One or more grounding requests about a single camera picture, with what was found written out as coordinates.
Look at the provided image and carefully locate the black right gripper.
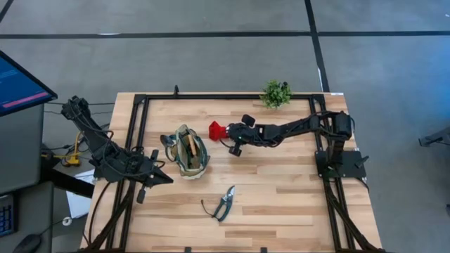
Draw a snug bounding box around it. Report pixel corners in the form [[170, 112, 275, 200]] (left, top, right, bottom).
[[224, 114, 259, 157]]

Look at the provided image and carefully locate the black computer keyboard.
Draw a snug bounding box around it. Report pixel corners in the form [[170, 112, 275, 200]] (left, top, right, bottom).
[[0, 193, 19, 238]]

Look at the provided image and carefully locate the green pruner with strap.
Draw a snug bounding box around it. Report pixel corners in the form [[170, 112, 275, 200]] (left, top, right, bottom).
[[200, 185, 236, 223]]

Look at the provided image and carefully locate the black computer mouse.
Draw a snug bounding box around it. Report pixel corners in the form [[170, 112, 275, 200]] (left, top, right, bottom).
[[13, 234, 43, 253]]

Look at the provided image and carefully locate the small green potted plant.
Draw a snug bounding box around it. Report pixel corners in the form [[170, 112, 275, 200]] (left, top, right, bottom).
[[259, 79, 293, 109]]

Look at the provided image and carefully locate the black stand foot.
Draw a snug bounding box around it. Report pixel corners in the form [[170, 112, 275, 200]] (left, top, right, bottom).
[[418, 126, 450, 148]]

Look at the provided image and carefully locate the yellow cable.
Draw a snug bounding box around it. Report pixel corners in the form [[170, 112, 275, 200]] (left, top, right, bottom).
[[62, 131, 84, 168]]

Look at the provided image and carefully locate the black stand beam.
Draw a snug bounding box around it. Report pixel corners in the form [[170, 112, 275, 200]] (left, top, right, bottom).
[[51, 171, 96, 198]]

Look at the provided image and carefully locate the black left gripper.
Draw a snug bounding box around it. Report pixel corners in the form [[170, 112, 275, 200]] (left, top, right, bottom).
[[135, 149, 174, 205]]

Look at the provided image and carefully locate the grey cabinet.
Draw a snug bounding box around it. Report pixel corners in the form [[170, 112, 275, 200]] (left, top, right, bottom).
[[0, 103, 46, 195]]

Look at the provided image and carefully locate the computer monitor with blue screen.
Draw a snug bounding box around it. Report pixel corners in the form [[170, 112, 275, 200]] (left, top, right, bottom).
[[0, 50, 58, 117]]

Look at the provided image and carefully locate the beige and green gardening bag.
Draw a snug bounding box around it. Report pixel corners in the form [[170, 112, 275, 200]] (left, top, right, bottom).
[[160, 123, 211, 181]]

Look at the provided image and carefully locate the black aluminium table frame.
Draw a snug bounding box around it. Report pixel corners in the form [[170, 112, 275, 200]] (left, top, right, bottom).
[[82, 91, 387, 253]]

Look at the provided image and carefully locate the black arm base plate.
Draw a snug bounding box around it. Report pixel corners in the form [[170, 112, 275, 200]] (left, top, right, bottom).
[[93, 154, 144, 180], [315, 150, 367, 179]]

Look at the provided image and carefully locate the red garden tool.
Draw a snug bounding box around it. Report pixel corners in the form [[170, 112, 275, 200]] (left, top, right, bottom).
[[208, 120, 230, 141]]

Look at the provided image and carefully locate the thin black floor cable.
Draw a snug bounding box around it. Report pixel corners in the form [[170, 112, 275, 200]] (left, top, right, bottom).
[[44, 110, 113, 117]]

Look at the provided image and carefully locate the white paper sheet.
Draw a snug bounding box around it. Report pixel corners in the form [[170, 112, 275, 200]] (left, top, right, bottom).
[[65, 167, 96, 220]]

